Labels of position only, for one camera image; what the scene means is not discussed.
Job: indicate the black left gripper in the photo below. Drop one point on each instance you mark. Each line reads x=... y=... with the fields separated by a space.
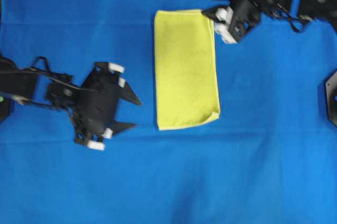
x=95 y=106

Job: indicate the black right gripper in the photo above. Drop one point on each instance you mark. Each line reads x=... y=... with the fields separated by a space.
x=234 y=21

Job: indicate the yellow-green microfibre towel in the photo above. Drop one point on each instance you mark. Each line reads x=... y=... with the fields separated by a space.
x=187 y=93

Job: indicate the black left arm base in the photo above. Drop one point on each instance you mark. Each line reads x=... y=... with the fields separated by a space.
x=6 y=105

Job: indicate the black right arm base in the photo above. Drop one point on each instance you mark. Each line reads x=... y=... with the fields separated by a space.
x=330 y=97

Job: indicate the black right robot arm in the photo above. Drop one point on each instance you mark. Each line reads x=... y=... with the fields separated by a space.
x=298 y=13

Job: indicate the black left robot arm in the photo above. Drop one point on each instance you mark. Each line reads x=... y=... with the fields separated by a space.
x=39 y=86

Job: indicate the blue table cloth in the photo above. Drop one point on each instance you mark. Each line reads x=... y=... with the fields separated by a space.
x=269 y=158

